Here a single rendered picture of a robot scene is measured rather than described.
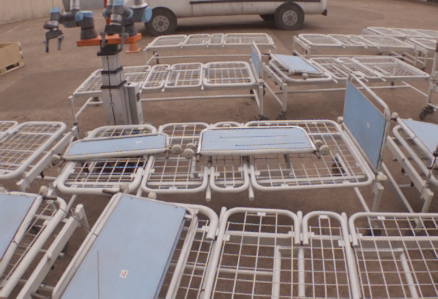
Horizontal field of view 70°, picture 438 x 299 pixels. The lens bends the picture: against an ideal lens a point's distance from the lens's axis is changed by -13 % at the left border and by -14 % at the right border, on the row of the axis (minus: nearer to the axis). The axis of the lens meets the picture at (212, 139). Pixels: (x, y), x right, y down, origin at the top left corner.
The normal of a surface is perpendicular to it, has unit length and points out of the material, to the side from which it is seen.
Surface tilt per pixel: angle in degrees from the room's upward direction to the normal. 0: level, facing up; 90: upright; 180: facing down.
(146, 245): 7
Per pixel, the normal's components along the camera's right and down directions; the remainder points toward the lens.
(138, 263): 0.09, -0.88
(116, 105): -0.18, 0.46
